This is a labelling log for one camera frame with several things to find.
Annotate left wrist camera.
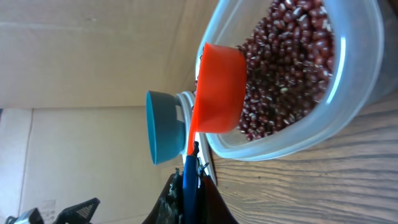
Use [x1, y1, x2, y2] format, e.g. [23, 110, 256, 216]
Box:
[4, 208, 44, 224]

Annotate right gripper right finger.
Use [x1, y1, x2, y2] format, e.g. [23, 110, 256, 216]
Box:
[197, 164, 238, 224]

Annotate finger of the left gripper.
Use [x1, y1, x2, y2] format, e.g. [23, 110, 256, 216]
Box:
[53, 198, 100, 224]

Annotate red adzuki beans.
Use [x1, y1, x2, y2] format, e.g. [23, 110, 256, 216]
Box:
[236, 0, 335, 141]

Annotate teal plastic bowl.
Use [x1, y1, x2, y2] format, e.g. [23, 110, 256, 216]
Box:
[146, 91, 186, 165]

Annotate clear plastic food container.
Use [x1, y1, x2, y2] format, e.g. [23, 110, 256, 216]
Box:
[202, 0, 397, 161]

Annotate orange measuring scoop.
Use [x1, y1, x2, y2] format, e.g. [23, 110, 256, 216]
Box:
[182, 42, 248, 224]

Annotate white digital kitchen scale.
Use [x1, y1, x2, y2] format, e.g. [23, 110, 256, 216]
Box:
[176, 91, 217, 185]

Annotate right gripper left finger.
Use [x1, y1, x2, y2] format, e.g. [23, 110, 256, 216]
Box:
[142, 168, 185, 224]

